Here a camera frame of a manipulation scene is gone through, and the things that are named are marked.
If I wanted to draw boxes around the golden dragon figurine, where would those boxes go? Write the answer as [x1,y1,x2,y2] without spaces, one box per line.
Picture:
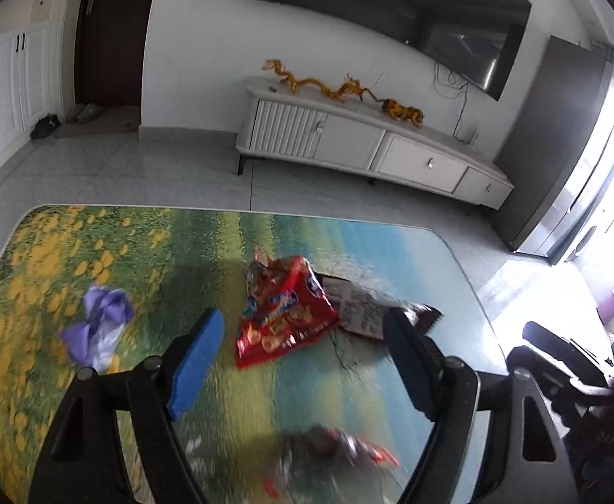
[262,59,376,102]

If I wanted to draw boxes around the dark brown wrapper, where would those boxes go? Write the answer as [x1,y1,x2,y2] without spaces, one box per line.
[317,273,441,344]

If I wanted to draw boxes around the red and silver wrapper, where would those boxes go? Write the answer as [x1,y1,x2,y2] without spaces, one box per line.
[262,425,399,499]

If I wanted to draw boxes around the grey tall cabinet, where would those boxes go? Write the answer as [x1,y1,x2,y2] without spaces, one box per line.
[494,36,614,266]

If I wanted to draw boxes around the dark brown door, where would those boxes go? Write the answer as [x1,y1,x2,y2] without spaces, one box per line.
[73,0,163,111]

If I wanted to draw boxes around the television cables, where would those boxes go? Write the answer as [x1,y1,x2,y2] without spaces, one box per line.
[434,60,472,140]

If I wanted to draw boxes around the purple crumpled wrapper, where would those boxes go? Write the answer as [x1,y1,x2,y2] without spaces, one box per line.
[59,286,137,373]

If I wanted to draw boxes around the black wall television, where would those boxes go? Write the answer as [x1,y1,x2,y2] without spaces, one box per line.
[247,0,533,102]

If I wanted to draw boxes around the white built-in cabinet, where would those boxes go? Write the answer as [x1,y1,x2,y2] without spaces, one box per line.
[0,0,95,190]

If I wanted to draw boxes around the white television stand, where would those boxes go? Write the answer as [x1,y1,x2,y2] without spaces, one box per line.
[235,76,515,216]

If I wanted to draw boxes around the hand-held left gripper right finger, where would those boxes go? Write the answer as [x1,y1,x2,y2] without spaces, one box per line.
[382,309,570,504]

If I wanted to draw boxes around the brown door mat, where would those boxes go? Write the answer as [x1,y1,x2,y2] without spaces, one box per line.
[68,106,142,132]

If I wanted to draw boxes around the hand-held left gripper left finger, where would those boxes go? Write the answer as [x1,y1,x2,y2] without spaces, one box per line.
[28,309,226,504]

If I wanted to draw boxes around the red snack bag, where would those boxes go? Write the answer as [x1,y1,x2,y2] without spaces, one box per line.
[235,247,339,371]

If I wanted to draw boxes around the golden tiger figurine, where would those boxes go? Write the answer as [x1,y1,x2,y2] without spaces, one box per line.
[380,99,426,128]

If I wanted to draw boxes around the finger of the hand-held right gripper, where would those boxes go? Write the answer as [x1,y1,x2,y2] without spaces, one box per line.
[521,320,614,379]
[505,345,614,405]

